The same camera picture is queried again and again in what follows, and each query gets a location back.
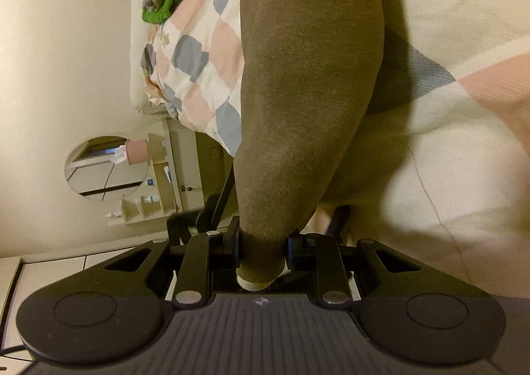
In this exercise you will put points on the small blue label jar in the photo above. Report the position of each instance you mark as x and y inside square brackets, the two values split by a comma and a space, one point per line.
[150, 182]

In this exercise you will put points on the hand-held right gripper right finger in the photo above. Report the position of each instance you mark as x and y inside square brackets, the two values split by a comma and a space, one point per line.
[299, 253]

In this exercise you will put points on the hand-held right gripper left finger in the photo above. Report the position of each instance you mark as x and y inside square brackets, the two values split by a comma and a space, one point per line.
[227, 246]

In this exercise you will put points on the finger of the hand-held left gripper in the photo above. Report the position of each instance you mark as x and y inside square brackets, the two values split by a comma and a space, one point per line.
[340, 221]
[215, 209]

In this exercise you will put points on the oval mirror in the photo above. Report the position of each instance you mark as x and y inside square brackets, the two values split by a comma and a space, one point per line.
[103, 168]

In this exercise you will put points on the white tissue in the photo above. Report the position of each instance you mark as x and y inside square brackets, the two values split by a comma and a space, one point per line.
[120, 154]

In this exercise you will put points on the brown garment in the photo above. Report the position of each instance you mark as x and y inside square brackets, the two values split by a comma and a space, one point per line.
[306, 89]

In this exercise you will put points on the white tube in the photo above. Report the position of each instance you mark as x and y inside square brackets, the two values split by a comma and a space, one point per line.
[114, 214]

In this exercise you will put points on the checkered teddy bear quilt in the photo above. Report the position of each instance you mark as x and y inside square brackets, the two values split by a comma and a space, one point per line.
[455, 151]

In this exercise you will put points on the pink round tissue holder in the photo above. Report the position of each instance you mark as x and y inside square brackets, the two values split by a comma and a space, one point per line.
[138, 151]

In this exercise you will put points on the white vanity table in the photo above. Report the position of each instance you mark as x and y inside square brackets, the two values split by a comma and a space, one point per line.
[178, 159]

